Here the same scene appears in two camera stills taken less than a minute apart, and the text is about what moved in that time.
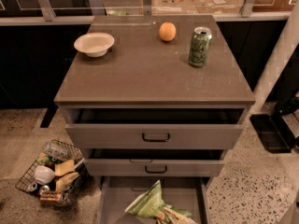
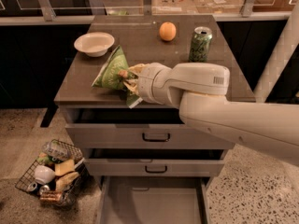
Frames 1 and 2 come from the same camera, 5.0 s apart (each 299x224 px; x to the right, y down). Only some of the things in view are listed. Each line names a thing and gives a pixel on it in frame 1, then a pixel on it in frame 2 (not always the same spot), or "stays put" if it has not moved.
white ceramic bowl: [94, 44] stays put
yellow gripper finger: [172, 217] to [153, 82]
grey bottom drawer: [188, 194] stays put
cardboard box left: [172, 0] stays put
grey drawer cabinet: [157, 98] stays put
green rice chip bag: [150, 204] to [109, 78]
